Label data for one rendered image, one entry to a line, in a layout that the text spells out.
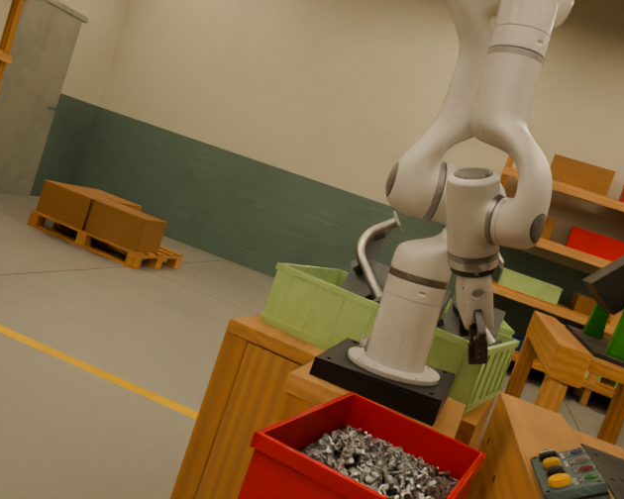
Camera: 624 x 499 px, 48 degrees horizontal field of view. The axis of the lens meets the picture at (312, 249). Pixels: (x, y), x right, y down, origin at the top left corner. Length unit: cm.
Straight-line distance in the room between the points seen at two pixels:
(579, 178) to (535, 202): 639
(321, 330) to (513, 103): 93
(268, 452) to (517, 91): 68
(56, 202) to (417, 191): 561
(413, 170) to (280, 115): 711
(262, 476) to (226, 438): 112
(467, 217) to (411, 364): 38
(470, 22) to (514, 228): 42
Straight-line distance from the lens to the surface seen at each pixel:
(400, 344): 136
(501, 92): 115
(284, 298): 191
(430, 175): 133
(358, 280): 211
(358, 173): 808
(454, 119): 133
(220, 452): 193
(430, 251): 134
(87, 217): 653
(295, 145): 829
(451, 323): 200
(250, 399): 186
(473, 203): 111
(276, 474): 79
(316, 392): 131
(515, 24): 118
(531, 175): 109
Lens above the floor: 119
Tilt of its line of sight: 5 degrees down
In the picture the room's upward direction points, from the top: 19 degrees clockwise
